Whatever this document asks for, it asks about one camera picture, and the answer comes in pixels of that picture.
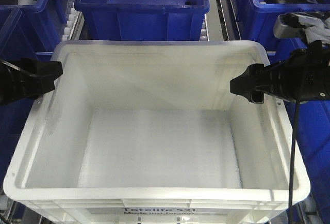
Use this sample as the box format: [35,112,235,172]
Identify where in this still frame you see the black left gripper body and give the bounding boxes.
[1,60,28,105]

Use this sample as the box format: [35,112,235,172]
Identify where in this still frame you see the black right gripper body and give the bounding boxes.
[270,40,329,103]

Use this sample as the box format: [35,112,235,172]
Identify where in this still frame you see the blue bin left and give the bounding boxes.
[1,0,69,179]

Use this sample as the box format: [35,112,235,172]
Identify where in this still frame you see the blue bin centre back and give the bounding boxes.
[74,0,210,41]

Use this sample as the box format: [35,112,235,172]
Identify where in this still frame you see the blue bin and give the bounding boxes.
[74,0,210,41]
[298,101,329,223]
[236,0,329,51]
[1,0,69,179]

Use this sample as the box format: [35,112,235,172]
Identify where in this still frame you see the white plastic tote bin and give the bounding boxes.
[3,40,311,224]

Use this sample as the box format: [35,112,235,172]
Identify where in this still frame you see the metal shelf rail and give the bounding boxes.
[217,0,241,41]

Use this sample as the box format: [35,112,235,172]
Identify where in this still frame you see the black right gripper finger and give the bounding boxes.
[230,63,275,103]

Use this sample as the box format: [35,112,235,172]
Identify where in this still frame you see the blue bin right back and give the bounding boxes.
[236,0,329,51]

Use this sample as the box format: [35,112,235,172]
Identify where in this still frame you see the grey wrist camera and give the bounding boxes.
[273,11,329,44]

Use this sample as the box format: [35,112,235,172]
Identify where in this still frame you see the white roller track left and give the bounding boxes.
[61,0,84,42]

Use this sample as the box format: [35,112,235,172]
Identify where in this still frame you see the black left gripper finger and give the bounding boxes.
[15,58,63,99]

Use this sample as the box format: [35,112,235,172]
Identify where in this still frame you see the blue bin right front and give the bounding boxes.
[298,101,329,223]

